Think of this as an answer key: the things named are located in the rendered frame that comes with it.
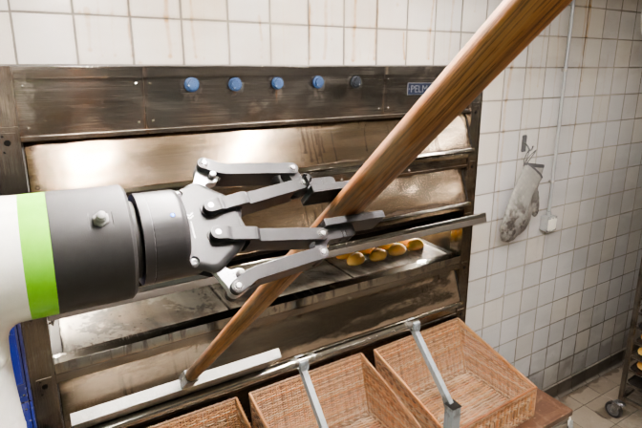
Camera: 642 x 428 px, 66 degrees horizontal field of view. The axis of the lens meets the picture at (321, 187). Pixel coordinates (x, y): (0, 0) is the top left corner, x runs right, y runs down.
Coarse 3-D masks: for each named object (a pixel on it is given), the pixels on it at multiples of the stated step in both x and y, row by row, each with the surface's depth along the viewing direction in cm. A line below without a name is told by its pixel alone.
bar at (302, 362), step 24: (360, 336) 173; (384, 336) 176; (288, 360) 159; (312, 360) 161; (432, 360) 179; (216, 384) 147; (240, 384) 149; (144, 408) 137; (168, 408) 138; (312, 408) 156; (456, 408) 169
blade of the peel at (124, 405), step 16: (272, 352) 143; (224, 368) 135; (240, 368) 137; (256, 368) 146; (176, 384) 129; (208, 384) 140; (112, 400) 122; (128, 400) 123; (144, 400) 124; (160, 400) 134; (80, 416) 118; (96, 416) 119; (112, 416) 126
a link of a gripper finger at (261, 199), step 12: (300, 180) 48; (240, 192) 44; (252, 192) 45; (264, 192) 46; (276, 192) 46; (288, 192) 47; (204, 204) 42; (216, 204) 42; (228, 204) 43; (240, 204) 43; (252, 204) 45; (264, 204) 46; (276, 204) 48
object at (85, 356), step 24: (408, 264) 235; (432, 264) 236; (336, 288) 209; (360, 288) 216; (264, 312) 192; (144, 336) 172; (168, 336) 174; (192, 336) 179; (72, 360) 159; (96, 360) 163
